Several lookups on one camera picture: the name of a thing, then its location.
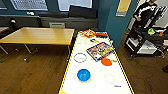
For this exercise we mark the blue plastic bowl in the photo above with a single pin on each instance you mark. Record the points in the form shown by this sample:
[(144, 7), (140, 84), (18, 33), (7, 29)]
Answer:
[(83, 75)]

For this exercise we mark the green yellow object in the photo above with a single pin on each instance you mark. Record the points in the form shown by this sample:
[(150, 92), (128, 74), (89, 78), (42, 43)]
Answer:
[(151, 30)]

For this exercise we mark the small yellow black object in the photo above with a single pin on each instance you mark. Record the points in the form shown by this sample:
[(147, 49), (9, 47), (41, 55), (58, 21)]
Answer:
[(95, 40)]

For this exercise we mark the orange game box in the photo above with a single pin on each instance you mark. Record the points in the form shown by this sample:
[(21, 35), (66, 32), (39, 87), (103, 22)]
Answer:
[(89, 33)]

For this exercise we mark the red flat object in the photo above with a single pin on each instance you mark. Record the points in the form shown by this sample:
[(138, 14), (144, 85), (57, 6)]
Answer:
[(101, 34)]

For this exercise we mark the wooden square table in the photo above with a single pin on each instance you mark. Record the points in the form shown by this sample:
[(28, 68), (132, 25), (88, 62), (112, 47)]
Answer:
[(40, 35)]

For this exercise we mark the small white ledge object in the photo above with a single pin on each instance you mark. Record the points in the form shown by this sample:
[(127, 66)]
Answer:
[(30, 13)]

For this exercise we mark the round bowl blue rim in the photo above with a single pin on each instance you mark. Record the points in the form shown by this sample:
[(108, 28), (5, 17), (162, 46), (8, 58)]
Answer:
[(80, 57)]

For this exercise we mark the yellow wall sign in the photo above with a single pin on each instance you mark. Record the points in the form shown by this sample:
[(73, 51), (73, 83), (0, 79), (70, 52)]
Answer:
[(123, 7)]

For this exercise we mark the white glowing table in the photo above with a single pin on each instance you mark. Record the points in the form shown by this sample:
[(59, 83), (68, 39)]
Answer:
[(95, 71)]

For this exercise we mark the person in black shirt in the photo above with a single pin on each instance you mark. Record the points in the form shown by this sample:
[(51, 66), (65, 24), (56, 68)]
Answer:
[(145, 11)]

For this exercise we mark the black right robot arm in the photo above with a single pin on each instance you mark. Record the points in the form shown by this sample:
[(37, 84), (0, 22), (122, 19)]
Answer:
[(166, 68)]

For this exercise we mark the colourful board game box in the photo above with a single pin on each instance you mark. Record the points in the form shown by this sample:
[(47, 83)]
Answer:
[(100, 51)]

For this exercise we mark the black wheeled cart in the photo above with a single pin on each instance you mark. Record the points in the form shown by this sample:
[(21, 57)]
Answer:
[(143, 41)]

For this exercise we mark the small orange object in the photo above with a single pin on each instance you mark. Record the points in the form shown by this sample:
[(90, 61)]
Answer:
[(161, 33)]

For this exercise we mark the bright wall window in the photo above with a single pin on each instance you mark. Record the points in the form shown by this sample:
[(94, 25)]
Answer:
[(75, 4), (2, 4), (29, 4)]

